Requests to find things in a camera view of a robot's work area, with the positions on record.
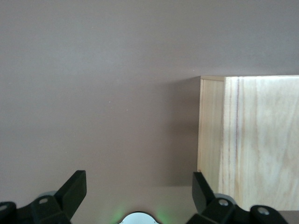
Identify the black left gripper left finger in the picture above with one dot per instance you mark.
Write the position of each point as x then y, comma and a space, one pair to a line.
70, 196

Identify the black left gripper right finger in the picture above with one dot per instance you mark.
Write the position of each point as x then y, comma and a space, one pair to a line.
203, 198

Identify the light wooden drawer cabinet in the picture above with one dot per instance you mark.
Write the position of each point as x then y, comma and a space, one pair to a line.
257, 140

